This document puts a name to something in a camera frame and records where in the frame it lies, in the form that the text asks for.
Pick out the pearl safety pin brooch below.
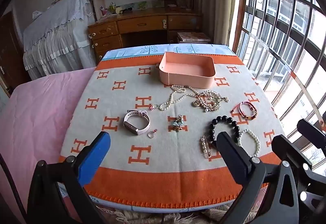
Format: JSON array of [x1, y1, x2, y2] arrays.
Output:
[[202, 135, 213, 159]]

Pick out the black bead bracelet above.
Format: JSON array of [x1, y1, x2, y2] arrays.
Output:
[[208, 116, 241, 149]]

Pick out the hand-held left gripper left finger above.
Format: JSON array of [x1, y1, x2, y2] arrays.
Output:
[[27, 131, 111, 224]]

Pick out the beige curtain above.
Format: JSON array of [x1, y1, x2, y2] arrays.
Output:
[[196, 0, 246, 47]]

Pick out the small jewelled brooch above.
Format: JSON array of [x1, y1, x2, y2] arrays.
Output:
[[171, 115, 185, 133]]

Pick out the pearl necklace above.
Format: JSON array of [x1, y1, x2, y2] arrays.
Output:
[[159, 84, 202, 111]]

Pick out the pink bed sheet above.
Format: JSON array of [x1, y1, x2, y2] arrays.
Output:
[[0, 67, 102, 224]]

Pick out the brown wooden door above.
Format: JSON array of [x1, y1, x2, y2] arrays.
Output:
[[0, 10, 27, 94]]

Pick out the orange and grey patterned blanket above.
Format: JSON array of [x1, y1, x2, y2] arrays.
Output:
[[59, 55, 286, 208]]

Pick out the red string bracelet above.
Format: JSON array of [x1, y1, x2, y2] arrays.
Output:
[[231, 101, 258, 120]]

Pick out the pink storage box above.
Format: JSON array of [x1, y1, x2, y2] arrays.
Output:
[[159, 51, 216, 87]]

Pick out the beige fringed rug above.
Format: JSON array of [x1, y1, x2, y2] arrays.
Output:
[[109, 207, 230, 224]]

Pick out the blue leaf print tablecloth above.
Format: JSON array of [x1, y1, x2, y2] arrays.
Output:
[[59, 44, 238, 214]]

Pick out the wooden desk with drawers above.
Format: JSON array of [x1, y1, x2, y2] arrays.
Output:
[[88, 7, 203, 65]]

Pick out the white pearl bracelet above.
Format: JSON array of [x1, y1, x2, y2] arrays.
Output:
[[238, 129, 261, 158]]

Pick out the gold hair ornament with pearls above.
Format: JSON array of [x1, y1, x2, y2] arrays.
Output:
[[192, 90, 230, 113]]

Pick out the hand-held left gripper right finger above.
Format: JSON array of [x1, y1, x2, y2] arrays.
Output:
[[216, 131, 300, 224]]

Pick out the white lace furniture cover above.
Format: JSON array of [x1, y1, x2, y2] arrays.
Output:
[[23, 0, 97, 80]]

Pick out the stack of books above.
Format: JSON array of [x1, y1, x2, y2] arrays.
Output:
[[177, 32, 211, 44]]

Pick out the pink smartwatch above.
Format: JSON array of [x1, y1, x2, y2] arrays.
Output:
[[123, 109, 151, 136]]

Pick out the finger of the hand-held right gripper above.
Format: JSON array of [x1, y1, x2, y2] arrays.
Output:
[[271, 135, 312, 168], [297, 119, 326, 149]]

